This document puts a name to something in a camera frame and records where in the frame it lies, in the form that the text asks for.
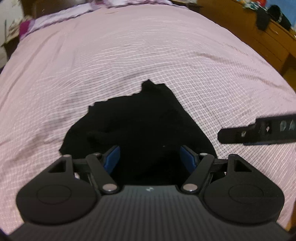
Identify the dark bedside table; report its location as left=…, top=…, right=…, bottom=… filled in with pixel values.
left=1, top=36, right=19, bottom=60

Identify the wooden dresser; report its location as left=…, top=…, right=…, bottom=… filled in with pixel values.
left=196, top=0, right=296, bottom=79

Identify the pink checked bedsheet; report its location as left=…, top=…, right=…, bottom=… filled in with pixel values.
left=1, top=4, right=295, bottom=233

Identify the dark wooden headboard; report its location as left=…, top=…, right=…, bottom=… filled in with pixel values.
left=20, top=0, right=88, bottom=19

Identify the black bag on dresser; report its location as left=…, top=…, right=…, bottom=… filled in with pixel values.
left=267, top=5, right=292, bottom=31

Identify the black garment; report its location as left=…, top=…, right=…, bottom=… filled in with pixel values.
left=60, top=80, right=216, bottom=186

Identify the black cloth on dresser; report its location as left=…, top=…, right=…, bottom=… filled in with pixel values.
left=256, top=8, right=270, bottom=31

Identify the magenta cloth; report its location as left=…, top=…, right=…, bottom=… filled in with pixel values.
left=19, top=20, right=31, bottom=40

